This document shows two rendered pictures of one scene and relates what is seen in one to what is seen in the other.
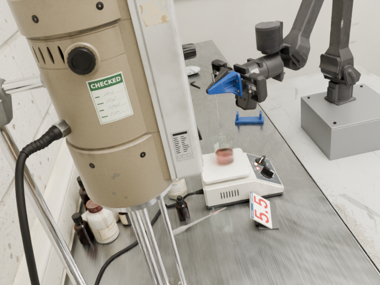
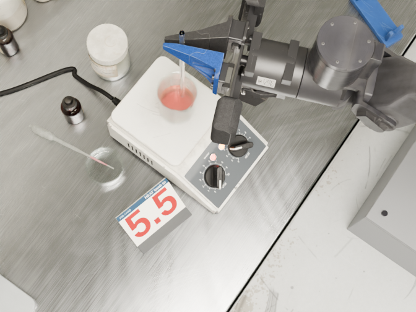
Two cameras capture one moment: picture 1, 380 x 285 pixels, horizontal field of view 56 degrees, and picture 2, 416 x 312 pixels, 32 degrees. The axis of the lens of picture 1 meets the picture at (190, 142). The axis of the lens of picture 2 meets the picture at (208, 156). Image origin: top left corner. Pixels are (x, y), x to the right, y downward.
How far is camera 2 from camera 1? 0.70 m
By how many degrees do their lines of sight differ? 46
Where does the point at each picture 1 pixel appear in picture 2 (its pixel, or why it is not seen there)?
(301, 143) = (364, 156)
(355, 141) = (397, 253)
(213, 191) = (117, 134)
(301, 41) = (402, 106)
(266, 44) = (314, 69)
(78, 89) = not seen: outside the picture
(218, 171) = (145, 118)
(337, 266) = not seen: outside the picture
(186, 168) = not seen: outside the picture
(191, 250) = (29, 175)
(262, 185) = (186, 187)
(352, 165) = (356, 269)
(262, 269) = (64, 281)
